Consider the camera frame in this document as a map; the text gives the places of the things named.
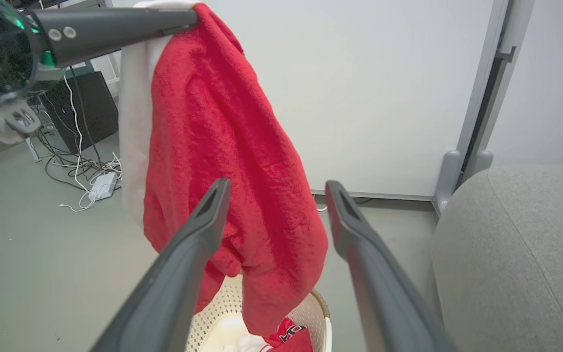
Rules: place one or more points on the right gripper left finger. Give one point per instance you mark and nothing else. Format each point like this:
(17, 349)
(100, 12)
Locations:
(164, 293)

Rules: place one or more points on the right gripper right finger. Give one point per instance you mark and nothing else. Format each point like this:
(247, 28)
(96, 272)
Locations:
(384, 293)

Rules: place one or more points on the red jersey white striped trim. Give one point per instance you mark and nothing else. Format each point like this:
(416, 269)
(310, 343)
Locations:
(292, 342)

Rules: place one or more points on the cream perforated laundry basket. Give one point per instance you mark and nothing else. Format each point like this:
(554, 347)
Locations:
(227, 328)

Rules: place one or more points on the black computer tower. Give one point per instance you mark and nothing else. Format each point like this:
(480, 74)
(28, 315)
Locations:
(93, 105)

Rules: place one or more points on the white power adapter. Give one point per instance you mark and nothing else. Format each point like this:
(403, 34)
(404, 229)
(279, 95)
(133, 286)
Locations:
(101, 186)

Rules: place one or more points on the grey fabric sofa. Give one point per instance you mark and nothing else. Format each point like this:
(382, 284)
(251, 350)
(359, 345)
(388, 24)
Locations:
(521, 254)

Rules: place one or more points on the white stand leg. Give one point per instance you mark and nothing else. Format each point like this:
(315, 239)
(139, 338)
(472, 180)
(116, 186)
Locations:
(32, 149)

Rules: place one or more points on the white partition panel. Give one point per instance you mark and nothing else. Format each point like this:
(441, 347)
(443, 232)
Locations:
(359, 98)
(555, 83)

